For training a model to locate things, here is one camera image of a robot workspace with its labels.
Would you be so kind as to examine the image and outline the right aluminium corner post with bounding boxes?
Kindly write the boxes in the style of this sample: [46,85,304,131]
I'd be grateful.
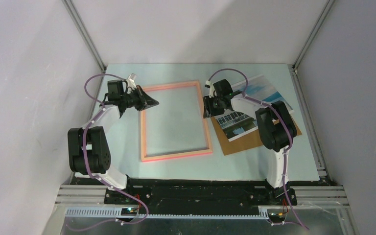
[292,0,336,71]

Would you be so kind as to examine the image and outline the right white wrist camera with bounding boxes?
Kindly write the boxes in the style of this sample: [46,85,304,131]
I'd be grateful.
[205,80,215,98]

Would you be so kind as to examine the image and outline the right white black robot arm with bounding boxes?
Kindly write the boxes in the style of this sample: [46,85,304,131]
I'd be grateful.
[203,79,297,205]

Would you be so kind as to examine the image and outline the left aluminium corner post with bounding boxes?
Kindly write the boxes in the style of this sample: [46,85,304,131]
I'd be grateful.
[62,0,107,72]

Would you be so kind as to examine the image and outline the building and sky photo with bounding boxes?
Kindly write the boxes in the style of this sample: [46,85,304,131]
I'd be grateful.
[214,74,294,141]

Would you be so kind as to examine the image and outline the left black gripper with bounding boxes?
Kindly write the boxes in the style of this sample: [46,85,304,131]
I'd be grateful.
[121,85,159,112]

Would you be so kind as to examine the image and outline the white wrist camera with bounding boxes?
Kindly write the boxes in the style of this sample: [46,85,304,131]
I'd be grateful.
[126,73,137,89]
[205,80,215,98]

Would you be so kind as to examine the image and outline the aluminium front rail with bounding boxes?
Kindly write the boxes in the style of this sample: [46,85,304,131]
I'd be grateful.
[55,186,350,219]

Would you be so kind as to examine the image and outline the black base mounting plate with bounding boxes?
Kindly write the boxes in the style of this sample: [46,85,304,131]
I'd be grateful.
[70,176,331,216]

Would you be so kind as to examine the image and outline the aluminium corner post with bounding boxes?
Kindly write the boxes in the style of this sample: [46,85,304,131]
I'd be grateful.
[292,0,336,71]
[62,0,107,72]

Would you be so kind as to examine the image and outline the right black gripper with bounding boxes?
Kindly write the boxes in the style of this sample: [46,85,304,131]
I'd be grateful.
[203,94,224,118]

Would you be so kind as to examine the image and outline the brown backing board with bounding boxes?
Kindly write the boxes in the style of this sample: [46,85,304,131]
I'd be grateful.
[210,110,303,157]

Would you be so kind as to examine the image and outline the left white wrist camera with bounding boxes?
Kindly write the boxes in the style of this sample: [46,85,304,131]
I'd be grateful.
[126,73,137,89]

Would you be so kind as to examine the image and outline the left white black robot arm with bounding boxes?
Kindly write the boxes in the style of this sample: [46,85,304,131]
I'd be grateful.
[68,78,159,204]

